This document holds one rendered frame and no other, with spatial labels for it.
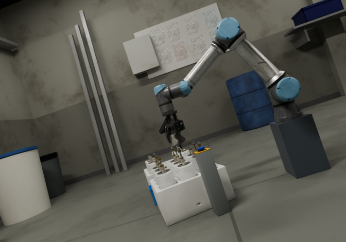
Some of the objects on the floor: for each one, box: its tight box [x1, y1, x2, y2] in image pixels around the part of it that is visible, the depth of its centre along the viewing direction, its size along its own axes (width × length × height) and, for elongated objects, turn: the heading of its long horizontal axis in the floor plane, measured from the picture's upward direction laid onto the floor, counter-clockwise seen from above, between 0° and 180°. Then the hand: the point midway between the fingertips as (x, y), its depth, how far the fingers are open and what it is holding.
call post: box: [194, 149, 231, 216], centre depth 130 cm, size 7×7×31 cm
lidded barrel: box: [0, 146, 51, 226], centre depth 303 cm, size 59×59×73 cm
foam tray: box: [149, 163, 236, 227], centre depth 157 cm, size 39×39×18 cm
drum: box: [226, 71, 275, 131], centre depth 402 cm, size 54×54×81 cm
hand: (177, 147), depth 147 cm, fingers open, 3 cm apart
